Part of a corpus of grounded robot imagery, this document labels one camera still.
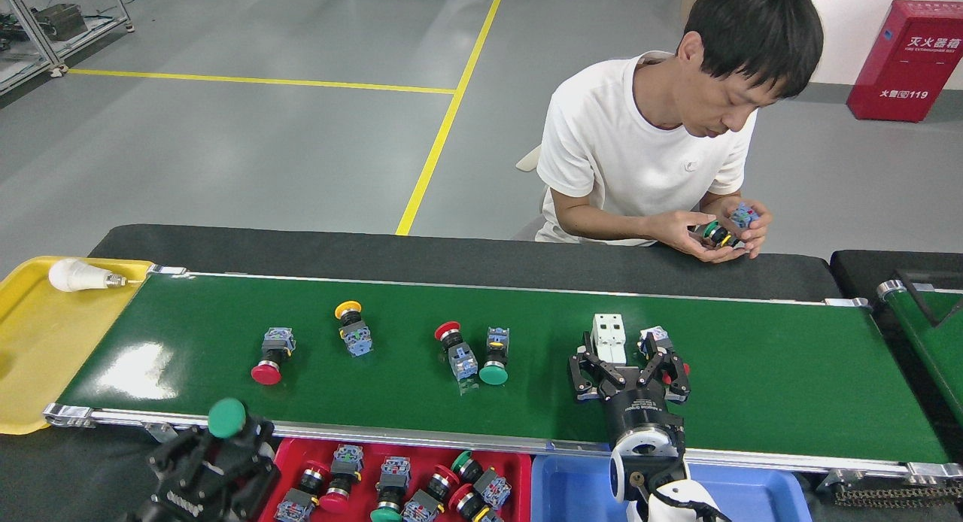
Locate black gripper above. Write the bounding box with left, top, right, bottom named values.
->
left=567, top=330, right=691, bottom=444
left=124, top=415, right=281, bottom=522

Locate green mushroom button switch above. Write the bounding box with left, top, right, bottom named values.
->
left=478, top=326, right=512, bottom=387
left=207, top=398, right=248, bottom=440

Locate white breaker with red levers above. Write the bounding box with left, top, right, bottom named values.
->
left=590, top=313, right=628, bottom=366

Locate red push button switch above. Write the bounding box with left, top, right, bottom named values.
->
left=434, top=320, right=480, bottom=382
left=319, top=444, right=366, bottom=516
left=274, top=461, right=333, bottom=522
left=448, top=484, right=506, bottom=522

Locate green push button switch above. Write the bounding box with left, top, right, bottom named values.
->
left=369, top=455, right=413, bottom=522
left=451, top=450, right=513, bottom=509
left=701, top=202, right=762, bottom=250

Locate yellow push button switch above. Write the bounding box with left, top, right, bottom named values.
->
left=334, top=300, right=374, bottom=358

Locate blue plastic tray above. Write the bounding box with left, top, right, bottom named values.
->
left=531, top=454, right=815, bottom=522

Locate red plastic tray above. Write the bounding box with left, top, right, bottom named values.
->
left=258, top=438, right=533, bottom=522

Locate yellow plastic tray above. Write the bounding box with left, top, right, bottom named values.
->
left=0, top=256, right=155, bottom=436

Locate narrow green conveyor belt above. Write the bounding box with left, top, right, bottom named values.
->
left=876, top=280, right=963, bottom=425

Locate person's right hand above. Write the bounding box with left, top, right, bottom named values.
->
left=649, top=208, right=742, bottom=265

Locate person's left hand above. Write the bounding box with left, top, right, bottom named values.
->
left=706, top=197, right=773, bottom=261

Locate long black table cover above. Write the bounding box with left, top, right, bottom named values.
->
left=88, top=223, right=842, bottom=303

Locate person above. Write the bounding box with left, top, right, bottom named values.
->
left=536, top=0, right=825, bottom=265

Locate white light bulb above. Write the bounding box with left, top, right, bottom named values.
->
left=48, top=258, right=127, bottom=293

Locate red fire extinguisher box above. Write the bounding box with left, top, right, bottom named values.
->
left=846, top=0, right=963, bottom=123

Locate dark metal box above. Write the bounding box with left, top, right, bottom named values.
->
left=34, top=3, right=90, bottom=41

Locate black drive chain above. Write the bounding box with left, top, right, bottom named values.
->
left=834, top=484, right=963, bottom=508

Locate aluminium frame rack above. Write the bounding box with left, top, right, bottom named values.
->
left=0, top=0, right=136, bottom=94

